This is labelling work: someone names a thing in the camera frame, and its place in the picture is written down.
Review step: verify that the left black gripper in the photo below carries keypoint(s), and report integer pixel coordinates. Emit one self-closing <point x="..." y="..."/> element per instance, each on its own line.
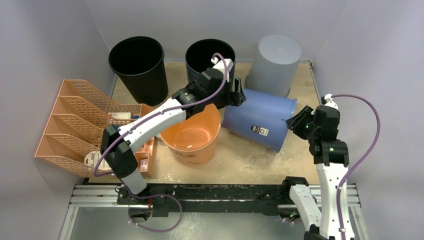
<point x="236" y="98"/>

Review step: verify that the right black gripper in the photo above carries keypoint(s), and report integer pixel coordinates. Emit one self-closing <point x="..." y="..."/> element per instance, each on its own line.
<point x="301" y="120"/>

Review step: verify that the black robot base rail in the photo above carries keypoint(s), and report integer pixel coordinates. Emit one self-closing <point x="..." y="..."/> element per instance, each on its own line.
<point x="165" y="198"/>

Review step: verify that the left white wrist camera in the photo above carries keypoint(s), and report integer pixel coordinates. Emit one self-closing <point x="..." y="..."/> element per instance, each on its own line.
<point x="225" y="66"/>

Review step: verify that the blue plastic bucket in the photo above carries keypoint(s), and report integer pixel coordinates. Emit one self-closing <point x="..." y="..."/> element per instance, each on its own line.
<point x="261" y="118"/>

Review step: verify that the dark navy cylindrical bin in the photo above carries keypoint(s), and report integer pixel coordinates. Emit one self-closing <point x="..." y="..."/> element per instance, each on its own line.
<point x="198" y="56"/>

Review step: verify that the white grey cylindrical bin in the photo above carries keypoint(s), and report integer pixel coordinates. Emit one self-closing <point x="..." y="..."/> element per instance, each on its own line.
<point x="274" y="65"/>

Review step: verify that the black ribbed plastic bin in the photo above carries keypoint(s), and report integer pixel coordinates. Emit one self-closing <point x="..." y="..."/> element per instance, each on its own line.
<point x="139" y="62"/>

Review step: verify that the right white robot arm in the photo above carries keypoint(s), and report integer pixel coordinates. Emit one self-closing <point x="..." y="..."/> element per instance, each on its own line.
<point x="331" y="220"/>

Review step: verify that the orange mesh file organizer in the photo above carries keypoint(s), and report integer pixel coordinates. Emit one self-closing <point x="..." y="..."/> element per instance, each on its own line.
<point x="76" y="124"/>

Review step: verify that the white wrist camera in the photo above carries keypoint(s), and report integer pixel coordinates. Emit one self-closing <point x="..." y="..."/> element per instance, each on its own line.
<point x="225" y="66"/>
<point x="327" y="100"/>

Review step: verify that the orange capybara plastic bucket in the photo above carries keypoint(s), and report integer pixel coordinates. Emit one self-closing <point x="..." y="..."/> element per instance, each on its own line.
<point x="194" y="141"/>

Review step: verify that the white labelled card pack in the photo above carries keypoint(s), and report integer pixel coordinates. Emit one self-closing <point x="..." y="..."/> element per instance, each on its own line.
<point x="120" y="115"/>

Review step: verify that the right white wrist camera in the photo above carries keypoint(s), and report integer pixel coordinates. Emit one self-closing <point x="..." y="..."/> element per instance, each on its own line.
<point x="327" y="100"/>

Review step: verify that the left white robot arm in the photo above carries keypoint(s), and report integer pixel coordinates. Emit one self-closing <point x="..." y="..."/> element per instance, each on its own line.
<point x="118" y="145"/>

